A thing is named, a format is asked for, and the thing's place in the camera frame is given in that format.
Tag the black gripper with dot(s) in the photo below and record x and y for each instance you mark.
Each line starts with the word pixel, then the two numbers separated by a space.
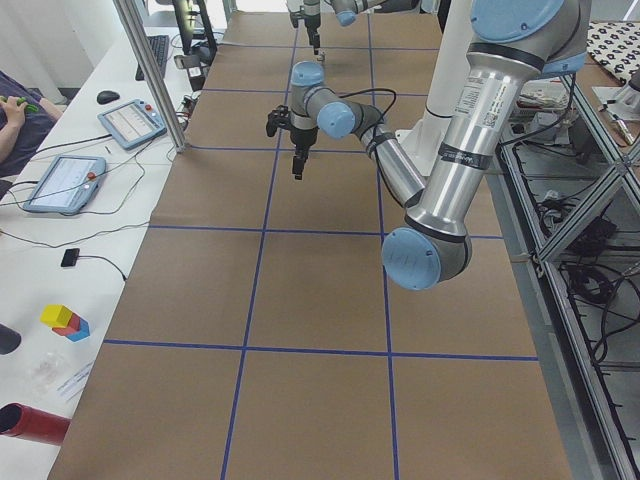
pixel 303 137
pixel 312 24

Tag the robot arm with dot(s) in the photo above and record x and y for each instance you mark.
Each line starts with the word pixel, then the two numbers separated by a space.
pixel 308 12
pixel 489 51

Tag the seated person's hand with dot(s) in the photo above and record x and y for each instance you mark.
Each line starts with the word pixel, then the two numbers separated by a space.
pixel 14 109

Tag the black keyboard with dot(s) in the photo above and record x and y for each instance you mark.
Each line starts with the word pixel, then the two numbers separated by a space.
pixel 159 47

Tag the blue teach pendant far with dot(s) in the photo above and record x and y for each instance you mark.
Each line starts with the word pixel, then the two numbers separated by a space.
pixel 133 123

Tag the blue teach pendant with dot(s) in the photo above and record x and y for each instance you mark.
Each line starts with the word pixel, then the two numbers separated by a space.
pixel 67 185
pixel 133 123

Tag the brown paper table mat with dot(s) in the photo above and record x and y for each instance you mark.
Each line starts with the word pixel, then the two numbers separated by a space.
pixel 257 336

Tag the black computer mouse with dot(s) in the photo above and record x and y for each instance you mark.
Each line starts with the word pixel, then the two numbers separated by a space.
pixel 106 96

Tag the blue teach pendant near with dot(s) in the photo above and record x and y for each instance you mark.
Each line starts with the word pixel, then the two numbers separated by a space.
pixel 67 185

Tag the small black box device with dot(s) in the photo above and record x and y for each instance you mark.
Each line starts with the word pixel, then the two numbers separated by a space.
pixel 70 257

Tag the blue wooden block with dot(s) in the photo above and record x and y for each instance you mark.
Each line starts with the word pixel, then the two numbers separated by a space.
pixel 82 333

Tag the red wooden block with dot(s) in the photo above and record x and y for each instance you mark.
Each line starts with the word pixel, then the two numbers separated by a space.
pixel 73 327

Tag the yellow wooden block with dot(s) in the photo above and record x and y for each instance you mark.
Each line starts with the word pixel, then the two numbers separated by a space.
pixel 56 316

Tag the patterned black white cloth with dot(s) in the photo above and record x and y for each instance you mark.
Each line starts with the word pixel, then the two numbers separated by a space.
pixel 614 45

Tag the black cylinder tube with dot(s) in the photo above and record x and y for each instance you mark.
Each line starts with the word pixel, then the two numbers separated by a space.
pixel 10 340

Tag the red cylinder tube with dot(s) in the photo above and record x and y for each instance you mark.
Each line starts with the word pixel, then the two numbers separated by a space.
pixel 28 423

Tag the aluminium frame post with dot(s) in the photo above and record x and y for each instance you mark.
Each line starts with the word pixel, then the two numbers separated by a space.
pixel 133 26

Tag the aluminium frame rack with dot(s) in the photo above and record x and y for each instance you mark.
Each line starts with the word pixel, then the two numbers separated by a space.
pixel 571 194

